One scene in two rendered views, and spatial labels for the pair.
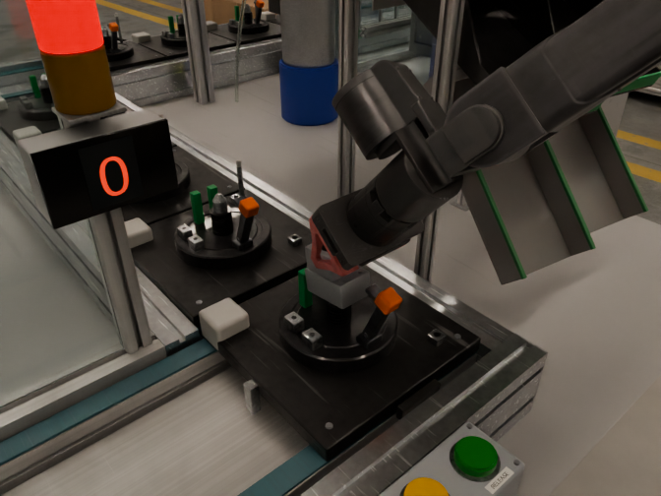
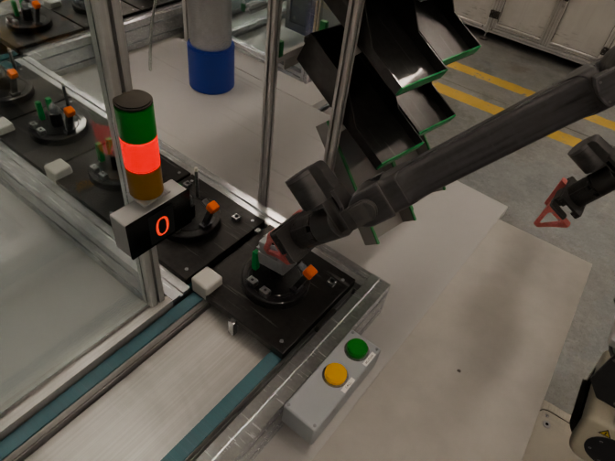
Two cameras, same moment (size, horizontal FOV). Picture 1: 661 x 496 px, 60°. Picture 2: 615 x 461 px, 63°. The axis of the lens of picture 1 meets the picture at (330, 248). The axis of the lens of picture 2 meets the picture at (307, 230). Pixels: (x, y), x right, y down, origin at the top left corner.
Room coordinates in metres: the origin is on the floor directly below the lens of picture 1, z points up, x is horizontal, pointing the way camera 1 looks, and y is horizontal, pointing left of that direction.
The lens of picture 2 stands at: (-0.13, 0.14, 1.78)
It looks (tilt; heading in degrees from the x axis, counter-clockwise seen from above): 45 degrees down; 343
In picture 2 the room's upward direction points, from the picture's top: 9 degrees clockwise
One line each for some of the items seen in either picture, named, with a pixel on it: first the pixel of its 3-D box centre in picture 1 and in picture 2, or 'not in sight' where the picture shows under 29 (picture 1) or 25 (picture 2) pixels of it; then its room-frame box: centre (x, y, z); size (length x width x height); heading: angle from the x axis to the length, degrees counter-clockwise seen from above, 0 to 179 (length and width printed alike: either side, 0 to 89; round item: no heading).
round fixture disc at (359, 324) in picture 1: (338, 324); (275, 278); (0.52, -0.01, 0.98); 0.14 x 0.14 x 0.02
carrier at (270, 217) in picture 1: (220, 217); (188, 207); (0.71, 0.16, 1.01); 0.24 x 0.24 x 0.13; 41
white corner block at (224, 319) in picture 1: (224, 324); (207, 283); (0.53, 0.13, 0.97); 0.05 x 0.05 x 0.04; 41
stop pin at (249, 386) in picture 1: (252, 397); (232, 326); (0.43, 0.09, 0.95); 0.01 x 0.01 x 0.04; 41
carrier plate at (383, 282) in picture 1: (337, 336); (275, 284); (0.52, -0.01, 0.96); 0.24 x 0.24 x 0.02; 41
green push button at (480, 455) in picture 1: (474, 459); (356, 349); (0.34, -0.14, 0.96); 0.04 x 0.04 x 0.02
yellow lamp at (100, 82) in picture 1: (80, 77); (145, 176); (0.48, 0.21, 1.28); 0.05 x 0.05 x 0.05
